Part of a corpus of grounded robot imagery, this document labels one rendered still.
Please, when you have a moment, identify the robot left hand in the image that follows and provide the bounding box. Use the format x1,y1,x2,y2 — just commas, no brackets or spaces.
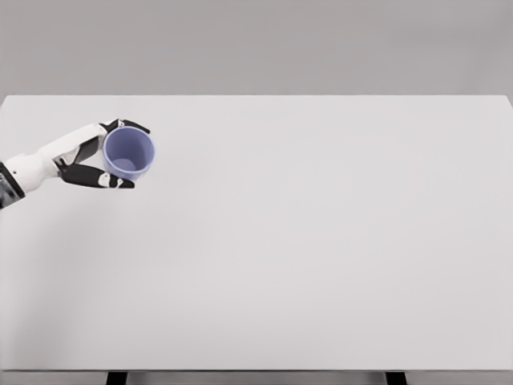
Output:
38,118,151,190

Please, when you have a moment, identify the lavender blue cup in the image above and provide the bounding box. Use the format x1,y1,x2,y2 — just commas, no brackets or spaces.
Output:
102,126,156,184

